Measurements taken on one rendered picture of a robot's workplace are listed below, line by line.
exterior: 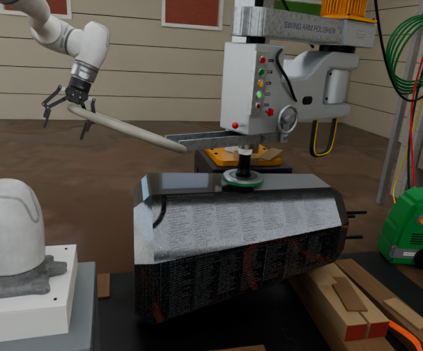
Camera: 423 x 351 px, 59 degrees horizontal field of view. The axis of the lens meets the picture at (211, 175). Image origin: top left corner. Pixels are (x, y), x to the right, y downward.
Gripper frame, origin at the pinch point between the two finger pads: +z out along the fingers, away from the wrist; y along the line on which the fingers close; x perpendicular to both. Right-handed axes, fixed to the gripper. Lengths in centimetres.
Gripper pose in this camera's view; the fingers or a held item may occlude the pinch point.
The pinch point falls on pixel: (63, 130)
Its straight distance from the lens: 150.9
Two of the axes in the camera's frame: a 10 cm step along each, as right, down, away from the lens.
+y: 8.4, 2.9, 4.6
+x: -4.1, -2.2, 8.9
